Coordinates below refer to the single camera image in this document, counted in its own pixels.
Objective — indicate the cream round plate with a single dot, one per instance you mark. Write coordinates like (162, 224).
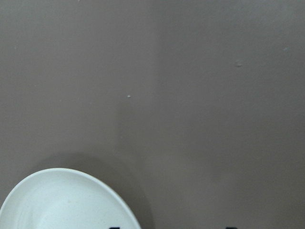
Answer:
(62, 198)

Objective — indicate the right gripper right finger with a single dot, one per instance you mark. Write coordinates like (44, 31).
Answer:
(231, 227)

